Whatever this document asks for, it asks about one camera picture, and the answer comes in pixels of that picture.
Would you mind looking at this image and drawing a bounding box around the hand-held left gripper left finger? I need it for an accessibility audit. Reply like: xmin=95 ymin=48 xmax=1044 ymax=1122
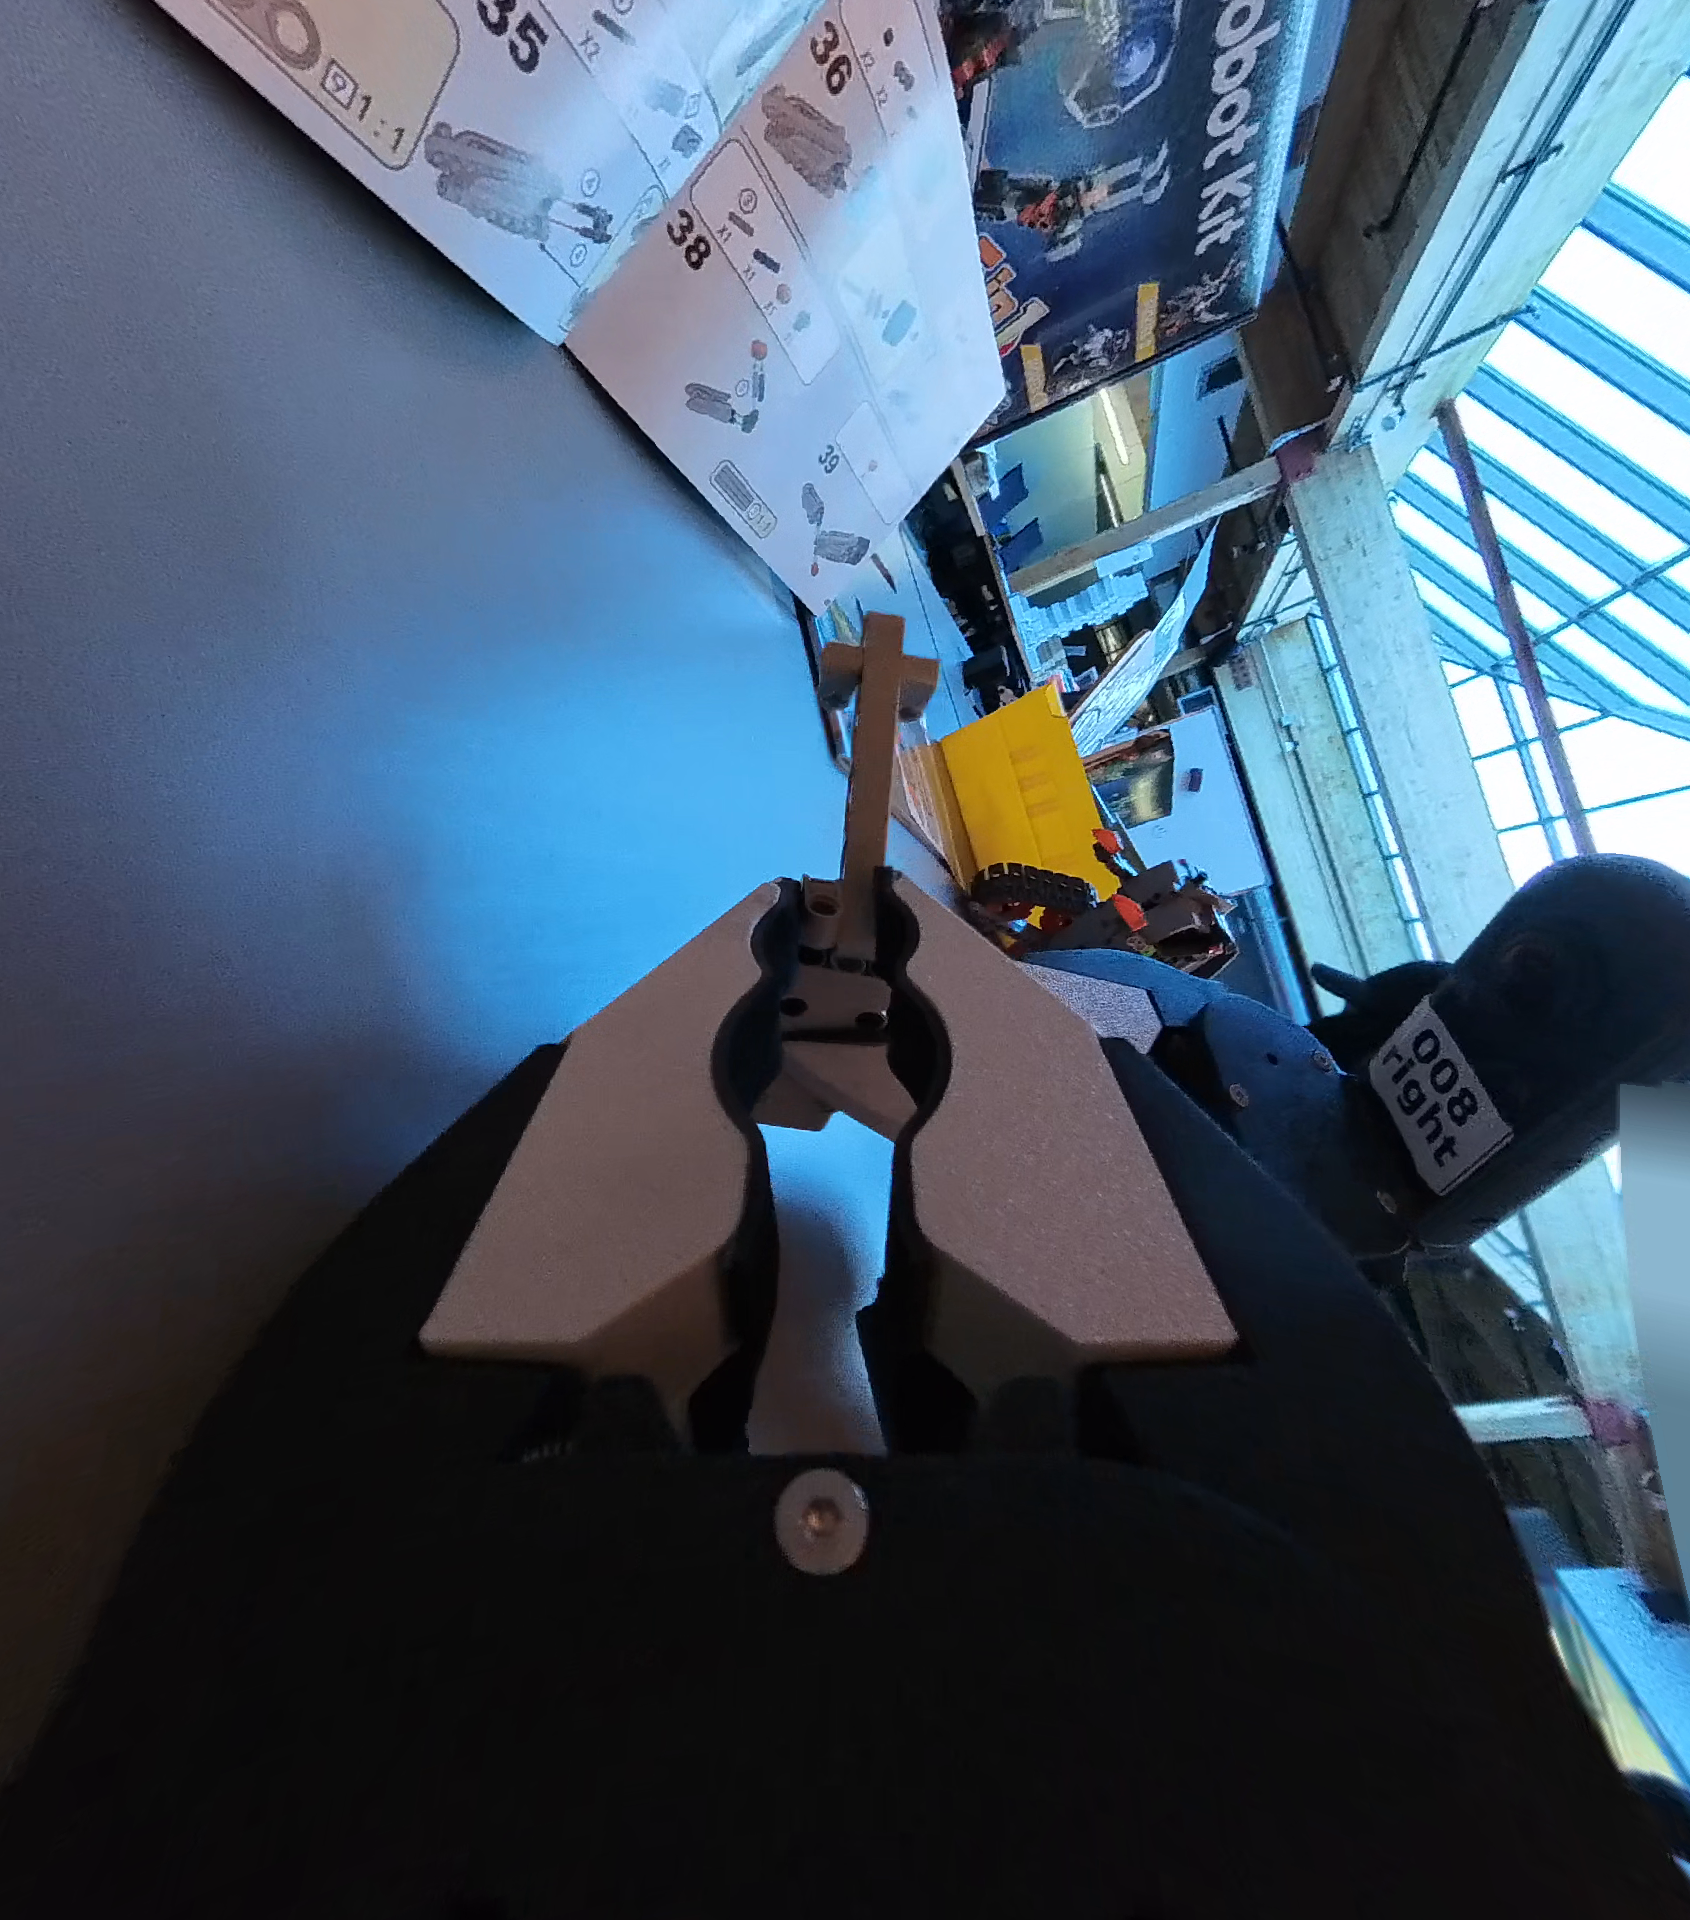
xmin=420 ymin=878 xmax=790 ymax=1448

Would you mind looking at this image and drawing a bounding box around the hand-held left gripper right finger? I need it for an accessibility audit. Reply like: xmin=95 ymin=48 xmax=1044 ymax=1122
xmin=857 ymin=875 xmax=1243 ymax=1448

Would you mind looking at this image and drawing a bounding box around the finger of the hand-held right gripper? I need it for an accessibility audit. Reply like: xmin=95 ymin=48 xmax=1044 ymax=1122
xmin=1023 ymin=956 xmax=1210 ymax=1056

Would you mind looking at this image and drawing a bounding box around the short grey toy brick beam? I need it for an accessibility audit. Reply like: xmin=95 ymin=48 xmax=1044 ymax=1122
xmin=753 ymin=878 xmax=929 ymax=1138

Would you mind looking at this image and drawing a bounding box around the long grey toy brick beam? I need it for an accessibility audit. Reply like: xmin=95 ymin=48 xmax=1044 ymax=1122
xmin=816 ymin=613 xmax=942 ymax=917

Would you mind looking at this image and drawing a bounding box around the black tracked toy robot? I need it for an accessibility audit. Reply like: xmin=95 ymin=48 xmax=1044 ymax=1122
xmin=967 ymin=830 xmax=1241 ymax=980

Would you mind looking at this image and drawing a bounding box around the whiteboard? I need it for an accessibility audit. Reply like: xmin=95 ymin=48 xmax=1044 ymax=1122
xmin=1163 ymin=703 xmax=1270 ymax=906

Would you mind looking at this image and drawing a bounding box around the colourful toy box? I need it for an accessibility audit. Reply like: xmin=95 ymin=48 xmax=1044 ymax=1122
xmin=1085 ymin=734 xmax=1181 ymax=831

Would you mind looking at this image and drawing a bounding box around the yellow plastic bin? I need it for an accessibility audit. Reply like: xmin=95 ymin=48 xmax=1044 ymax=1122
xmin=933 ymin=680 xmax=1129 ymax=920

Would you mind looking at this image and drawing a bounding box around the tilted white board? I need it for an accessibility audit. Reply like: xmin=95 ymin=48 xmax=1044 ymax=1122
xmin=1068 ymin=521 xmax=1228 ymax=755

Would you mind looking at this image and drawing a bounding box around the dark blue toy kit box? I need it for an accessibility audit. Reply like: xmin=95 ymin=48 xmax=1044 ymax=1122
xmin=942 ymin=0 xmax=1332 ymax=439

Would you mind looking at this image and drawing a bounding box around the white instruction booklet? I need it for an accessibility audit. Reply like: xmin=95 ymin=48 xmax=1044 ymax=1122
xmin=154 ymin=0 xmax=1011 ymax=618

